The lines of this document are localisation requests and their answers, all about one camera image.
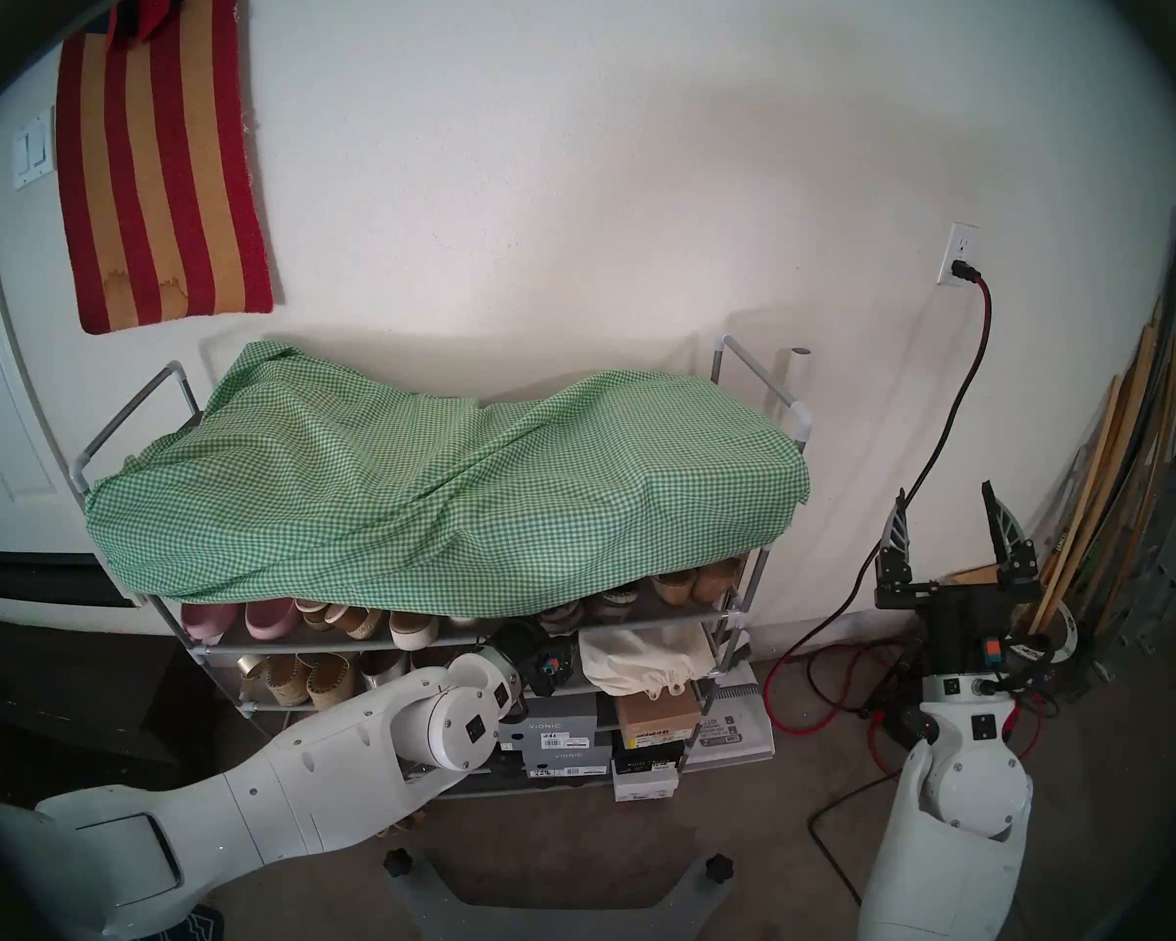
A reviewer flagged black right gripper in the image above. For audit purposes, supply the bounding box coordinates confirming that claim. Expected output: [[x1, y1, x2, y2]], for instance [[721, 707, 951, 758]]
[[877, 481, 1042, 675]]

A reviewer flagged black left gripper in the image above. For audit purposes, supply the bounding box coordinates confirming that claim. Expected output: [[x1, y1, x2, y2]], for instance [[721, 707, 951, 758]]
[[495, 623, 574, 697]]

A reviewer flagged grey Vionic shoe box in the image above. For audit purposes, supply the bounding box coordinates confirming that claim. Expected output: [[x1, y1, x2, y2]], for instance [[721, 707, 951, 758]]
[[524, 696, 599, 754], [495, 743, 613, 781]]

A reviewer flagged brown cardboard shoe box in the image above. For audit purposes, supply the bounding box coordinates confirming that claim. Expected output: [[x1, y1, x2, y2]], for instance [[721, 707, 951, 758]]
[[615, 686, 704, 749]]

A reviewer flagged black shoe box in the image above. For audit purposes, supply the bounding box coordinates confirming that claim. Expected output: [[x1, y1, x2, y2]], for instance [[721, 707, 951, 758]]
[[611, 733, 687, 775]]

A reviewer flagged white shoe box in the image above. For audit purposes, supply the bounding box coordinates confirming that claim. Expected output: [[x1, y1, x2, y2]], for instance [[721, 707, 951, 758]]
[[612, 763, 682, 805]]

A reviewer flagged woven espadrille shoe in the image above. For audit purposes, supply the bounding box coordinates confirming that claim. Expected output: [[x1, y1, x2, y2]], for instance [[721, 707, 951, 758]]
[[306, 653, 354, 712], [235, 653, 313, 708]]

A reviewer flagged grey metal shoe rack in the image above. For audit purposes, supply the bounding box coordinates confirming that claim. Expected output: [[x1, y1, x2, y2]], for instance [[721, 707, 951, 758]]
[[71, 334, 814, 803]]

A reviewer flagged white blue ceramic pot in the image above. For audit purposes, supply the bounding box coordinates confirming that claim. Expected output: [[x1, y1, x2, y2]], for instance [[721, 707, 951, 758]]
[[1014, 596, 1081, 680]]

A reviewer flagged light wooden board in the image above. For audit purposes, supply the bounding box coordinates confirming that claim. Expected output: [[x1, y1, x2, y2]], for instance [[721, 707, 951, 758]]
[[1039, 322, 1162, 607]]

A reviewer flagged white flat labelled box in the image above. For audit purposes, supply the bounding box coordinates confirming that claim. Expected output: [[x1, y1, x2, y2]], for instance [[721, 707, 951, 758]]
[[691, 669, 775, 764]]

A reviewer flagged green gingham cloth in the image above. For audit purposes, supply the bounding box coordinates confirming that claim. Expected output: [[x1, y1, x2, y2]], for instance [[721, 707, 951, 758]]
[[85, 339, 810, 617]]

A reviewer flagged dark patterned rug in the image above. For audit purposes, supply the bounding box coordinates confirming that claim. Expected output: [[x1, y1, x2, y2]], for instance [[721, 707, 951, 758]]
[[157, 905, 226, 941]]

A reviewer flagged red tan striped flag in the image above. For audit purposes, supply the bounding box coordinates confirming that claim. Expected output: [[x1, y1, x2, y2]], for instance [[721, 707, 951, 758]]
[[56, 0, 275, 335]]

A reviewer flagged white drawstring cloth bag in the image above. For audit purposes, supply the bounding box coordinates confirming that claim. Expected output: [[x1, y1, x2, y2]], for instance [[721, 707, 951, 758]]
[[578, 623, 718, 700]]

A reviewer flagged black red cable reel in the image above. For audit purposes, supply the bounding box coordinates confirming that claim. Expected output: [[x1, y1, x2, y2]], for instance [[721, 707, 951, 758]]
[[867, 699, 932, 754]]

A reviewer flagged red power cord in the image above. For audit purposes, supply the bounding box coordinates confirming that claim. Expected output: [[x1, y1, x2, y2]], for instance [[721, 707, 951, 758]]
[[764, 261, 993, 734]]

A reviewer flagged grey robot base frame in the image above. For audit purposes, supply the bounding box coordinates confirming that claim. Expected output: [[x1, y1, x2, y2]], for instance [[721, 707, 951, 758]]
[[387, 856, 736, 941]]

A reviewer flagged black floor cable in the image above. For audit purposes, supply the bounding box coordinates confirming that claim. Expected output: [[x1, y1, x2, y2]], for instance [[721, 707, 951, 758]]
[[808, 772, 903, 911]]

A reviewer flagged white wall outlet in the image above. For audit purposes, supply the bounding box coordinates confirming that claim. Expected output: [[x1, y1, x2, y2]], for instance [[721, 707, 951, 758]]
[[936, 222, 978, 286]]

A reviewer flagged white light switch plate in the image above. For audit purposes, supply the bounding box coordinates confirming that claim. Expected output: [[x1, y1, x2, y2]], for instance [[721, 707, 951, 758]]
[[12, 114, 57, 190]]

